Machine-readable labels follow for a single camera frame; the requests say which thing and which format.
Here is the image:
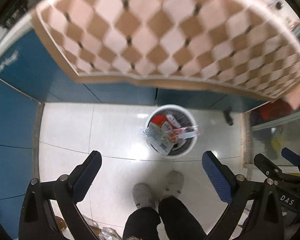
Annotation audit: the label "clear red printed wrapper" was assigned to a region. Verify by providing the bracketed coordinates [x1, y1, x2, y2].
[164, 125, 200, 142]

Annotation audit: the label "white printed plastic bag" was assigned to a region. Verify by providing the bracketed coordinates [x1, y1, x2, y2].
[142, 123, 174, 157]

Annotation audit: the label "red snack bag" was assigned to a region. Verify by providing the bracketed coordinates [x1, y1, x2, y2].
[151, 114, 174, 132]

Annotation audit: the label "white round trash bin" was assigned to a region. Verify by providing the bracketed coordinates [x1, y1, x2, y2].
[142, 105, 200, 159]

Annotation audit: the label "right grey slipper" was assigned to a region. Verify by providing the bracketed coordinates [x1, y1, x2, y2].
[162, 171, 184, 198]

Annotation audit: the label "grey slipper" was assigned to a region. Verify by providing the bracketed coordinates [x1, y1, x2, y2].
[133, 183, 155, 209]
[162, 171, 184, 198]

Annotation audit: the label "left grey slipper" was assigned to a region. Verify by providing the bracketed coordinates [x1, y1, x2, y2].
[133, 183, 155, 209]

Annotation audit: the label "black trousered legs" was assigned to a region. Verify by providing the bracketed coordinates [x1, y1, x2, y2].
[122, 197, 207, 239]

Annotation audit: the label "checkered pink table cloth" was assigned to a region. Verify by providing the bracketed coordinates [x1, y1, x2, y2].
[31, 0, 300, 109]

